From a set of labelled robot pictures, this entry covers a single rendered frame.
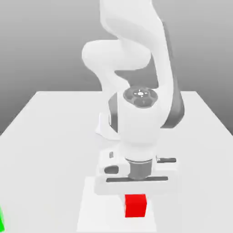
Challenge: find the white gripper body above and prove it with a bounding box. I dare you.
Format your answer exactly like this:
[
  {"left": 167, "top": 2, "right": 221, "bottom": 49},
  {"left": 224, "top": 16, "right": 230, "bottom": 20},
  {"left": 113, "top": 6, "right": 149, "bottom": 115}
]
[{"left": 94, "top": 175, "right": 180, "bottom": 196}]

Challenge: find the small red cube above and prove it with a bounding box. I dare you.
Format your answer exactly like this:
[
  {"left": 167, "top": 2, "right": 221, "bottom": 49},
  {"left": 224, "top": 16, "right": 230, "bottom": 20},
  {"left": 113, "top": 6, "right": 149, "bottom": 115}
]
[{"left": 124, "top": 194, "right": 147, "bottom": 218}]

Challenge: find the small green cube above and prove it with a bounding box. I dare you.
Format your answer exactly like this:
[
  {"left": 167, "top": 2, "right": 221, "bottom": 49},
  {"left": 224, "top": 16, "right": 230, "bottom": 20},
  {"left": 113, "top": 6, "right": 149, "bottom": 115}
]
[{"left": 0, "top": 205, "right": 5, "bottom": 232}]

